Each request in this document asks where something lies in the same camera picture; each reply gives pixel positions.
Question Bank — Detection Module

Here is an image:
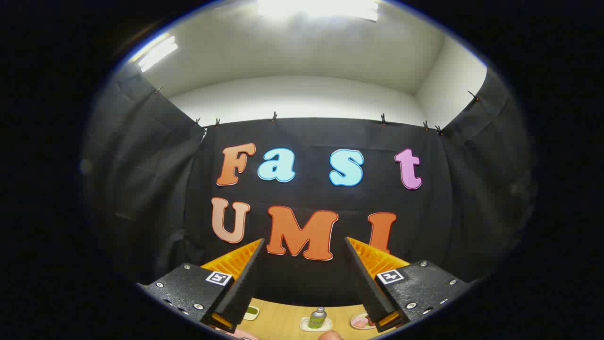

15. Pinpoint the pink round plate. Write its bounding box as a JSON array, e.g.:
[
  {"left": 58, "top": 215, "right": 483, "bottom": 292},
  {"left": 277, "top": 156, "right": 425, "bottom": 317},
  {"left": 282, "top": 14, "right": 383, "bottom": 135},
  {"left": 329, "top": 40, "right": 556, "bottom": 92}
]
[{"left": 222, "top": 328, "right": 260, "bottom": 340}]

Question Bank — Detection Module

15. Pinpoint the narrow ceiling light panel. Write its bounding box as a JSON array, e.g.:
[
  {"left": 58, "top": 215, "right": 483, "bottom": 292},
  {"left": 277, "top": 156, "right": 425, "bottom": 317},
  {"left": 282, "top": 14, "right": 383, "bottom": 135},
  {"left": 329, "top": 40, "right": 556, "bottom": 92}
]
[{"left": 136, "top": 35, "right": 179, "bottom": 73}]

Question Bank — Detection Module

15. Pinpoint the white oval dish with meat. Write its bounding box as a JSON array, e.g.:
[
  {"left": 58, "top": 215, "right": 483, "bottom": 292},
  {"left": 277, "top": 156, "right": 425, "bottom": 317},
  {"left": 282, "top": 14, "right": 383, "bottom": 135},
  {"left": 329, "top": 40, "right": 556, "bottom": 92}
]
[{"left": 350, "top": 312, "right": 377, "bottom": 330}]

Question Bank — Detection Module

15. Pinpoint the green soda bottle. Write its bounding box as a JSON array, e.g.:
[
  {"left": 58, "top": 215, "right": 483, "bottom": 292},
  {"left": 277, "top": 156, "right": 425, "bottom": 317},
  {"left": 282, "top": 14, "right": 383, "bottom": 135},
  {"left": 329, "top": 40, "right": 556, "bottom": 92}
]
[{"left": 308, "top": 307, "right": 327, "bottom": 329}]

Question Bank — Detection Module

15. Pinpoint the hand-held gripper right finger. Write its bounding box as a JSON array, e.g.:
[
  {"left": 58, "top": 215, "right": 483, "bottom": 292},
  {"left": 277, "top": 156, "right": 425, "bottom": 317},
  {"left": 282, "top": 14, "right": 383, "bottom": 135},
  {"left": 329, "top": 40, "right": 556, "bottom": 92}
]
[{"left": 344, "top": 237, "right": 473, "bottom": 333}]

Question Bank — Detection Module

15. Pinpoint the row of black cloth clips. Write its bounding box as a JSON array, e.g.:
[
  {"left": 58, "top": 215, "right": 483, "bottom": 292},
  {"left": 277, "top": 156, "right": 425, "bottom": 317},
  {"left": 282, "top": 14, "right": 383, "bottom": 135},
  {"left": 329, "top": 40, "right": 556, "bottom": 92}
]
[{"left": 155, "top": 84, "right": 480, "bottom": 136}]

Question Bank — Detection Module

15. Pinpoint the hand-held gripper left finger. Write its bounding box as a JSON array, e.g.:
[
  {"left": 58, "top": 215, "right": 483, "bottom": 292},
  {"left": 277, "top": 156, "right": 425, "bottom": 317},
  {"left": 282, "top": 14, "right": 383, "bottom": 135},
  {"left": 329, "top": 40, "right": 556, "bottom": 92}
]
[{"left": 136, "top": 238, "right": 266, "bottom": 334}]

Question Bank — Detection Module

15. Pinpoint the white square coaster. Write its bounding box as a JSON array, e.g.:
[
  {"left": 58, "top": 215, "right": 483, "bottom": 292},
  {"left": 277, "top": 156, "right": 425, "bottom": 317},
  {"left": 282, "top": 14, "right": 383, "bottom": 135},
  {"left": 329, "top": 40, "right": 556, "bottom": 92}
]
[{"left": 300, "top": 316, "right": 333, "bottom": 332}]

